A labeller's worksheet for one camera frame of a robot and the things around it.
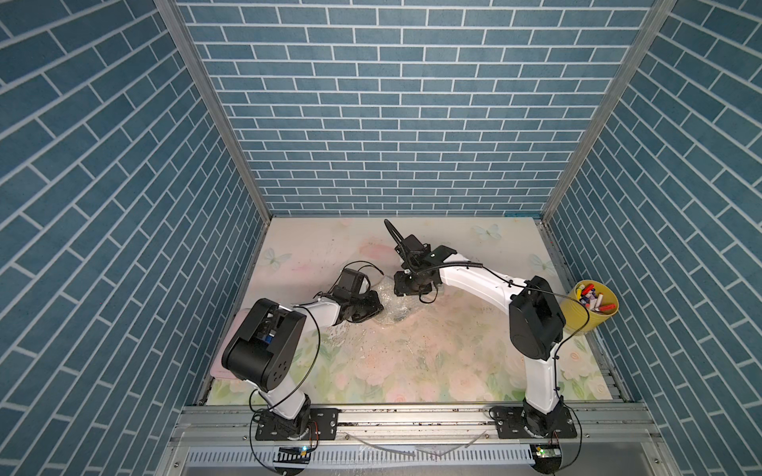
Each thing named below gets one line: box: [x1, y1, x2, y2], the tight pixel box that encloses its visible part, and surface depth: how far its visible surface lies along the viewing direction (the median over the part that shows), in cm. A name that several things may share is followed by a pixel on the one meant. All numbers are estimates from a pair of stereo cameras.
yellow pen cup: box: [561, 279, 620, 336], surface depth 86 cm
